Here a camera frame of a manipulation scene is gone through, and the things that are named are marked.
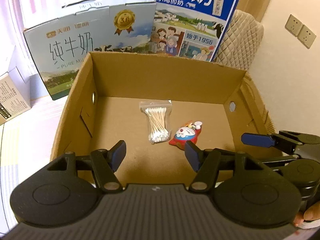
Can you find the person right hand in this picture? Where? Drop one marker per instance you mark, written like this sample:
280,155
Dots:
311,214

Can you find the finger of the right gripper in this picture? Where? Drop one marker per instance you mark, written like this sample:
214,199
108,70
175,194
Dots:
268,140
248,162

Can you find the red doraemon toy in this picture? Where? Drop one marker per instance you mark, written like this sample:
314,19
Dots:
189,132

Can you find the quilted beige chair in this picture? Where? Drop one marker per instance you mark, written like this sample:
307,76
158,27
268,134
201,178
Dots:
240,42

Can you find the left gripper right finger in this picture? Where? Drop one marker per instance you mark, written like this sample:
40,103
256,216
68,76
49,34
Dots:
206,165

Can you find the dark blue milk carton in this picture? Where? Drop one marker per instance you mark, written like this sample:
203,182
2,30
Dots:
193,29

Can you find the white beige product box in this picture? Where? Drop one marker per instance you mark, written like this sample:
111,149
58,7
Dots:
15,95

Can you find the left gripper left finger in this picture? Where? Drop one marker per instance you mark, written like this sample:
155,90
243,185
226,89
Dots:
105,163

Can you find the cotton swabs bag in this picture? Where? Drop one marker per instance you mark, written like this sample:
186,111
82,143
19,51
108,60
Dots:
157,113

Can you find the light blue milk carton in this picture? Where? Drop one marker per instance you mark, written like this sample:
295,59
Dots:
58,44

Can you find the brown cardboard box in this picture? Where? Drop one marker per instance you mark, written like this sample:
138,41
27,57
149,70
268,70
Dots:
102,108

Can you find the double wall socket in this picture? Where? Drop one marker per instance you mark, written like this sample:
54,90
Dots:
300,31

